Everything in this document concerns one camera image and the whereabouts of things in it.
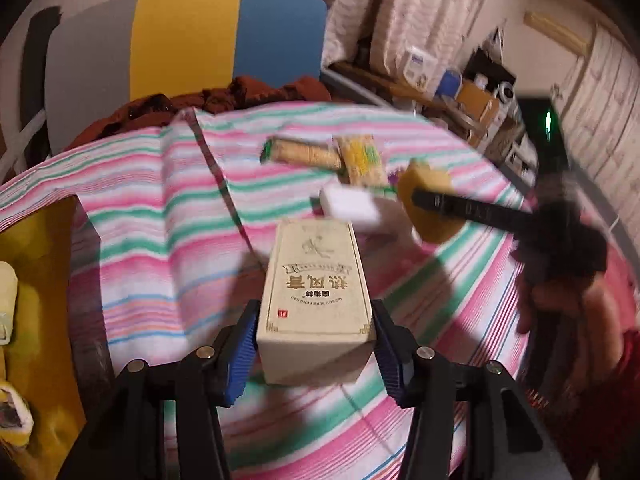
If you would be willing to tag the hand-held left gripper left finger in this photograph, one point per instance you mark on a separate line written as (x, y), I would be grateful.
(240, 355)

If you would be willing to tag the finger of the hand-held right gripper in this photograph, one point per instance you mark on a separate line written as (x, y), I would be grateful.
(475, 208)

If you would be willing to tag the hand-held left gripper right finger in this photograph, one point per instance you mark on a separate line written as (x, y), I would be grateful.
(390, 355)

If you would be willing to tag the yellow sponge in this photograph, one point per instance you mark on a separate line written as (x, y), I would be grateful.
(430, 180)

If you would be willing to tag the beige cardboard box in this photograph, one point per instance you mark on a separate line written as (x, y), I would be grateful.
(315, 300)

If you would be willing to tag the gold metal tin tray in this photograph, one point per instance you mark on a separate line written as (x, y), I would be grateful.
(45, 270)

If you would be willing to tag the beige plush toy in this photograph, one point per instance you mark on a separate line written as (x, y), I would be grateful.
(6, 300)

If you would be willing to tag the person's right hand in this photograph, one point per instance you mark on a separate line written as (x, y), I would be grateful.
(590, 320)

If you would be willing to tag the purple packet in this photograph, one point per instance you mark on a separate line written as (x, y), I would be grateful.
(395, 178)

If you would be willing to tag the brown cardboard box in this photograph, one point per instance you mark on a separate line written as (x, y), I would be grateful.
(477, 100)

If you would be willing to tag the round black white device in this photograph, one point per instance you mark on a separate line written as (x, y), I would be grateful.
(505, 92)

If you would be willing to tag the yellow green snack packet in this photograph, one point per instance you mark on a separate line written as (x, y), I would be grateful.
(360, 160)

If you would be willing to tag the white rectangular box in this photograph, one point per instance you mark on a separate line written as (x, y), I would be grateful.
(350, 202)

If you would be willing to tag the pink green striped tablecloth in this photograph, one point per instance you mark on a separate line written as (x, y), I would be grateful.
(150, 260)

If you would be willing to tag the white box with blue label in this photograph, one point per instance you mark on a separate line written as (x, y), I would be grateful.
(420, 65)

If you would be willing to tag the cluttered shelf of items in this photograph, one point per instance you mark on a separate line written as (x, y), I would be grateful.
(370, 77)

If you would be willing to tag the rust brown jacket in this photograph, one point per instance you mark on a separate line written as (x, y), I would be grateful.
(260, 92)

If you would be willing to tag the grey yellow blue chair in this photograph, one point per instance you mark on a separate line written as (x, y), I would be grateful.
(185, 35)

